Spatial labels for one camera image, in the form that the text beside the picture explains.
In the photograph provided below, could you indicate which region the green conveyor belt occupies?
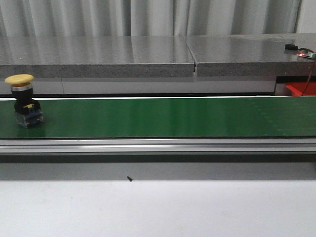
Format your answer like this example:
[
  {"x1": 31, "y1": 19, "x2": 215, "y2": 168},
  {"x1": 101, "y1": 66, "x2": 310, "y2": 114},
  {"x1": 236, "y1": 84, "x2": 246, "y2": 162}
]
[{"x1": 0, "y1": 96, "x2": 316, "y2": 139}]

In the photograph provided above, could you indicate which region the left grey stone slab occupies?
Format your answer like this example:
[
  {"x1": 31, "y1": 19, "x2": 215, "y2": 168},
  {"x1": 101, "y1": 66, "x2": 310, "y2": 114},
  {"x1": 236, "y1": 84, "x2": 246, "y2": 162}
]
[{"x1": 0, "y1": 36, "x2": 195, "y2": 78}]

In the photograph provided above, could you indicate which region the grey stone slab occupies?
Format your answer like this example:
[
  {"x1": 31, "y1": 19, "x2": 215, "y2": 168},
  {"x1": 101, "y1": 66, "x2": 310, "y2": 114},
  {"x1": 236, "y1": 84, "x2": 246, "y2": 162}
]
[
  {"x1": 0, "y1": 36, "x2": 195, "y2": 78},
  {"x1": 186, "y1": 33, "x2": 316, "y2": 77}
]

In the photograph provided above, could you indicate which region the right grey stone slab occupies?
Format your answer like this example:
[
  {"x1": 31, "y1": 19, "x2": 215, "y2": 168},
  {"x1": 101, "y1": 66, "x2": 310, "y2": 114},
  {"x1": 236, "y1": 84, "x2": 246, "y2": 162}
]
[{"x1": 186, "y1": 33, "x2": 316, "y2": 77}]

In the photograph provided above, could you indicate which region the red plastic bin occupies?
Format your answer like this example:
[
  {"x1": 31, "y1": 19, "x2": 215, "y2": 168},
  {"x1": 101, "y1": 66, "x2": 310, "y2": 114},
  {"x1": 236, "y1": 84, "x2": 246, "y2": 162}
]
[{"x1": 285, "y1": 82, "x2": 316, "y2": 97}]

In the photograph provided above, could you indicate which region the small black device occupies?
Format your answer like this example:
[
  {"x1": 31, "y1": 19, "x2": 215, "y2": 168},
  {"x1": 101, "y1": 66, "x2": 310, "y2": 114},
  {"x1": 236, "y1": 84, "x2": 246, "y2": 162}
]
[{"x1": 284, "y1": 44, "x2": 299, "y2": 51}]

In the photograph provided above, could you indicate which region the circuit board with red light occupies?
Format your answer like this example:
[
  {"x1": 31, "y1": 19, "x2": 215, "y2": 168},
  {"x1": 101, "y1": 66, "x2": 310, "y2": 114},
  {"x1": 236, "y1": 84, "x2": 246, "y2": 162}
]
[{"x1": 298, "y1": 48, "x2": 316, "y2": 59}]

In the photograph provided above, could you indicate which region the grey pleated curtain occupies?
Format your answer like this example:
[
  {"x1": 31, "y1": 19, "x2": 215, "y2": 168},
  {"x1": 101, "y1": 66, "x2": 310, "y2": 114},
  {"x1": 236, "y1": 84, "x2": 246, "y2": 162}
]
[{"x1": 0, "y1": 0, "x2": 302, "y2": 37}]

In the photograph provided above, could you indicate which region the aluminium conveyor frame rail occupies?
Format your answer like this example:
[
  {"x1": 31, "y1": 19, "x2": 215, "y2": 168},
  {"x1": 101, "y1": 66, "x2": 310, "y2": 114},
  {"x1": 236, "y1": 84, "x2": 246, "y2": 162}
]
[{"x1": 0, "y1": 138, "x2": 316, "y2": 154}]

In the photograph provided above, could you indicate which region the thin red wire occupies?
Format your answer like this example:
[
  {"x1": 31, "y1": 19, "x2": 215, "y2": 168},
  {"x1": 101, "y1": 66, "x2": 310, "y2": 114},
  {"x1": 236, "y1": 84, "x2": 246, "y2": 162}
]
[{"x1": 301, "y1": 58, "x2": 316, "y2": 96}]

